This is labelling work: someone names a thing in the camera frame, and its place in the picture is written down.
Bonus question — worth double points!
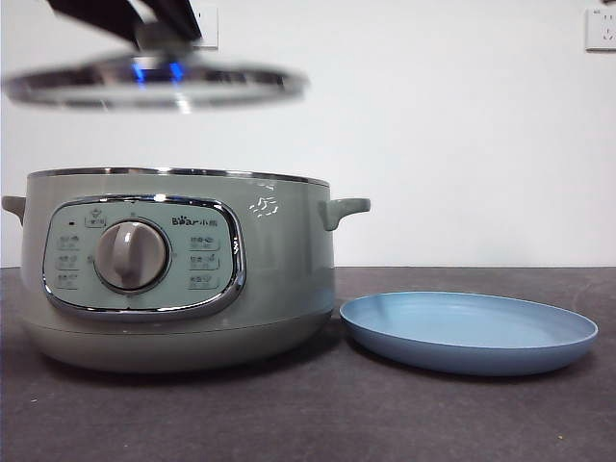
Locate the glass lid with green knob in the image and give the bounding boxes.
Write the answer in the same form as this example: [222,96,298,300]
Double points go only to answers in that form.
[1,22,310,116]

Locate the pale green electric steamer pot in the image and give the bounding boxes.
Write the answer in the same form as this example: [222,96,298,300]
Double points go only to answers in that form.
[1,167,372,374]

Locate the blue plate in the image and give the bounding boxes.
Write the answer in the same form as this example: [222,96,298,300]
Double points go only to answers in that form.
[339,290,601,377]

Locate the white wall socket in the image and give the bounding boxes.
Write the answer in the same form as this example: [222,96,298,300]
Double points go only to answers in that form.
[192,6,219,52]
[584,7,616,53]

